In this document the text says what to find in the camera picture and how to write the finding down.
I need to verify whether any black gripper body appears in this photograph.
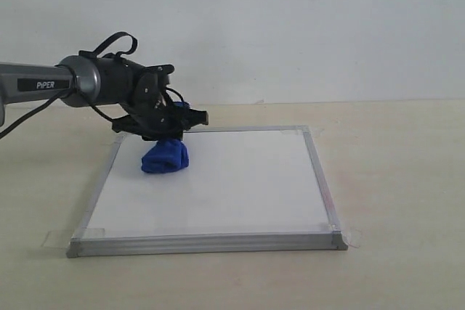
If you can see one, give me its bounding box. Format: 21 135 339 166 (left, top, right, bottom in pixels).
127 98 189 141

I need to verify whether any blue microfiber cloth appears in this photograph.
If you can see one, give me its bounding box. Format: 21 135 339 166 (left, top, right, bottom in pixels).
140 100 190 174

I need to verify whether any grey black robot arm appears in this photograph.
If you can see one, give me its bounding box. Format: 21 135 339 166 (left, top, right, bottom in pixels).
1 52 209 141

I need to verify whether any aluminium framed whiteboard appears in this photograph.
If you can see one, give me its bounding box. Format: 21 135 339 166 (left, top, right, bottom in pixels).
67 125 348 258

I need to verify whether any clear tape back right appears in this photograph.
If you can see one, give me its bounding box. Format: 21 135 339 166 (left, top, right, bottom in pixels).
280 125 325 138

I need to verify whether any clear tape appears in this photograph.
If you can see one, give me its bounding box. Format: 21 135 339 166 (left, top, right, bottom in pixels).
342 228 363 248
280 125 325 138

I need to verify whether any clear tape front right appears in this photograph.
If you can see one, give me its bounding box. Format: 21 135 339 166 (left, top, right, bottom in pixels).
342 228 363 248

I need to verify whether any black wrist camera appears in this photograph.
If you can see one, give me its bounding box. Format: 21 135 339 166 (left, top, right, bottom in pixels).
145 64 175 86

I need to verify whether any black camera cable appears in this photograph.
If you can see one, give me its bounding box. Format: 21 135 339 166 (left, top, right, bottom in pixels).
0 31 193 140

